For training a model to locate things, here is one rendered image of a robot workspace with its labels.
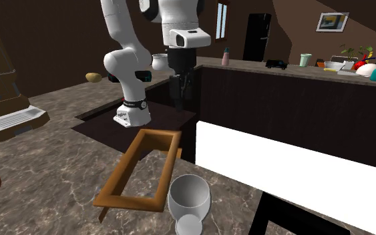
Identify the white-framed wall picture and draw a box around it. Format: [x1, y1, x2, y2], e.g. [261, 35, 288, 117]
[315, 11, 350, 33]

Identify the black toy car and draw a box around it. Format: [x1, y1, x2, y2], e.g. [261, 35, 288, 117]
[264, 59, 289, 71]

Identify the brown coffee machine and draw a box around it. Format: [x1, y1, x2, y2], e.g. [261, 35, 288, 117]
[0, 35, 51, 146]

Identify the white goblet cup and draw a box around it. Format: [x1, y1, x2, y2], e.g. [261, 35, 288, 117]
[167, 174, 212, 235]

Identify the window with brown frame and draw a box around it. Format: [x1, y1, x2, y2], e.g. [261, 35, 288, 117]
[214, 0, 231, 43]

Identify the brown wooden frame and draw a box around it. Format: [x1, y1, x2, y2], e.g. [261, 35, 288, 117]
[92, 128, 184, 224]

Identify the black chair frame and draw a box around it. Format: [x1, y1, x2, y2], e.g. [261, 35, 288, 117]
[248, 190, 351, 235]

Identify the black refrigerator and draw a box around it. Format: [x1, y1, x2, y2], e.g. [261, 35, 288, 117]
[242, 13, 272, 63]

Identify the pale green cup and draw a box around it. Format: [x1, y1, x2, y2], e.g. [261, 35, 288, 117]
[299, 53, 313, 68]

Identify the pink bottle with teal cap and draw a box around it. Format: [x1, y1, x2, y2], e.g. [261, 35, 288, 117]
[221, 47, 231, 67]

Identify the white upturned bowl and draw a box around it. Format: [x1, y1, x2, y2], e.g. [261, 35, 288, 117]
[355, 63, 376, 78]

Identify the red kitchen tool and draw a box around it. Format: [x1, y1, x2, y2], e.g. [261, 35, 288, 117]
[353, 53, 368, 71]

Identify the dark robot stand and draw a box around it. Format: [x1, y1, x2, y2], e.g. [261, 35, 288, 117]
[71, 65, 199, 164]

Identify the green plant in white pot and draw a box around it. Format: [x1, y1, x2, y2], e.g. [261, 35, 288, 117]
[339, 44, 374, 71]

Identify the dark teal and red box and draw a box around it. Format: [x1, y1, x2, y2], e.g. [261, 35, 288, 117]
[107, 69, 153, 84]

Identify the yellow-brown potato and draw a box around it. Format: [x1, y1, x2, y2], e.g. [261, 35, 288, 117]
[85, 72, 103, 83]

